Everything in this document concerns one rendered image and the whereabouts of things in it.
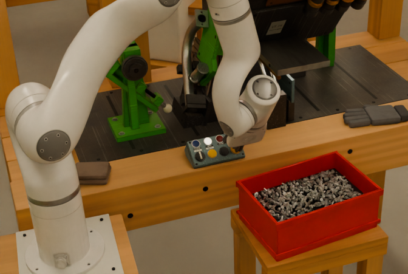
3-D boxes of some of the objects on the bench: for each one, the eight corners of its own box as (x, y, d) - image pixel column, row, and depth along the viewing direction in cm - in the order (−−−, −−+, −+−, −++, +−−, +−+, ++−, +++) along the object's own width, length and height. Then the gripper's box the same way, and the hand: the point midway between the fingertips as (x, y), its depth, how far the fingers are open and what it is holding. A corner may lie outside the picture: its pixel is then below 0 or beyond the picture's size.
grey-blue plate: (295, 121, 229) (296, 79, 222) (289, 123, 229) (290, 81, 222) (282, 107, 237) (283, 66, 230) (276, 108, 237) (277, 67, 229)
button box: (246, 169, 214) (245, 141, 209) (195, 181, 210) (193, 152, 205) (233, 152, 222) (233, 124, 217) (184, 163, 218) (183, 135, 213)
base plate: (424, 100, 242) (425, 94, 241) (82, 172, 213) (82, 166, 212) (359, 49, 277) (359, 44, 276) (57, 105, 247) (57, 99, 246)
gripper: (272, 99, 198) (257, 130, 214) (218, 110, 194) (207, 140, 210) (282, 124, 195) (266, 154, 211) (227, 136, 191) (215, 164, 207)
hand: (238, 144), depth 209 cm, fingers closed
